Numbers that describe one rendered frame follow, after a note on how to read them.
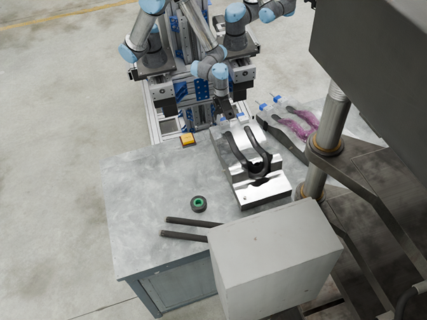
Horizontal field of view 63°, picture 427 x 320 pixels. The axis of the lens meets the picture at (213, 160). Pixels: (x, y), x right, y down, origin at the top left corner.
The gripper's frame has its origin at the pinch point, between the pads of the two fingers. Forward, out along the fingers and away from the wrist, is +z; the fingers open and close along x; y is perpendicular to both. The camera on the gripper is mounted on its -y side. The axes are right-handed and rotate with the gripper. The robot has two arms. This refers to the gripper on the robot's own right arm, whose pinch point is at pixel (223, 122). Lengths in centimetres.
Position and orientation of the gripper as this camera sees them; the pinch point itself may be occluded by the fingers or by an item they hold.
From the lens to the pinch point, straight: 188.3
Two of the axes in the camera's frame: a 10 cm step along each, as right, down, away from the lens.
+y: -3.0, -7.4, 6.0
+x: -9.5, 2.8, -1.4
